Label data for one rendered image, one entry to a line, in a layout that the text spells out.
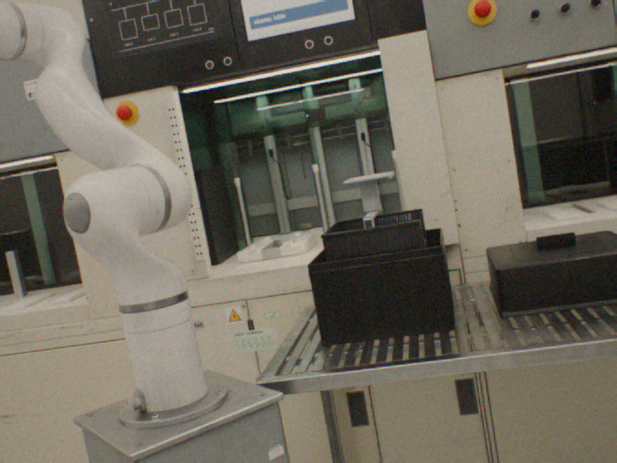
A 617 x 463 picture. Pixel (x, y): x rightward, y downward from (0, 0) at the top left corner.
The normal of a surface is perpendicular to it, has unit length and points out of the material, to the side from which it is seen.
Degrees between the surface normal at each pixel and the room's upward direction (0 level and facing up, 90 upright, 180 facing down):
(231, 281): 90
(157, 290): 89
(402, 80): 90
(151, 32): 90
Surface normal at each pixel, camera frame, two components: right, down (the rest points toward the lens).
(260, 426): 0.58, -0.01
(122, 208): 0.70, -0.17
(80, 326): -0.15, 0.13
